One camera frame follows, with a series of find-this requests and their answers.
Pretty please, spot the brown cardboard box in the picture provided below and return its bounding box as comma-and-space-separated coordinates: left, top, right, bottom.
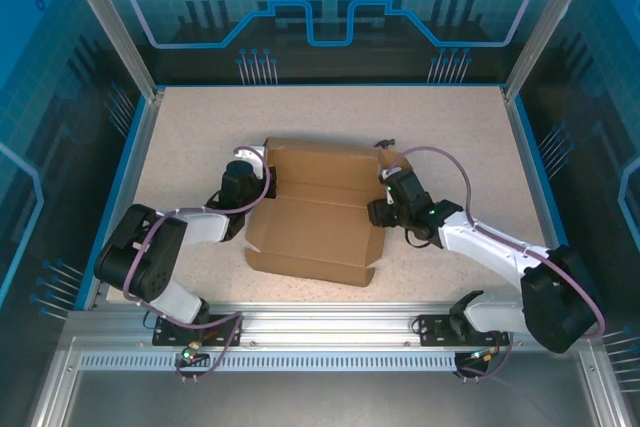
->
243, 135, 416, 289

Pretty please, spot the blue table edge strip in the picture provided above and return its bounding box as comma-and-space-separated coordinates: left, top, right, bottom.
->
508, 95, 592, 312
73, 95, 157, 312

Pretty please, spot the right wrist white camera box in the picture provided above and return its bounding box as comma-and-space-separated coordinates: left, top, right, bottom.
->
378, 166, 406, 186

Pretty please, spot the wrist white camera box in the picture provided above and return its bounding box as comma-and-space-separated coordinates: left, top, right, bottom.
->
234, 145, 269, 181
378, 166, 406, 186

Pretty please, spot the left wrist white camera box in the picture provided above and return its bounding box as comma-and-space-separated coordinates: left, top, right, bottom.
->
234, 145, 269, 181

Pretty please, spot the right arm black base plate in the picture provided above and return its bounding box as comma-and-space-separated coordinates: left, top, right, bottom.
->
417, 314, 511, 348

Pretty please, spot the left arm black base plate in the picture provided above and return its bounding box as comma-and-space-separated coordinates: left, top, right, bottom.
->
152, 314, 244, 348

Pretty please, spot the aluminium mounting rail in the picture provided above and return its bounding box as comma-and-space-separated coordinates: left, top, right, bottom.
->
66, 301, 595, 344

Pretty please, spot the slotted aluminium cable duct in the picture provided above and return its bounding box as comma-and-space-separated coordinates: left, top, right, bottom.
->
78, 353, 459, 371

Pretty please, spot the aluminium frame post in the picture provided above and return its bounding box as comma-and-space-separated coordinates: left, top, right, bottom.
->
501, 0, 600, 104
54, 0, 167, 104

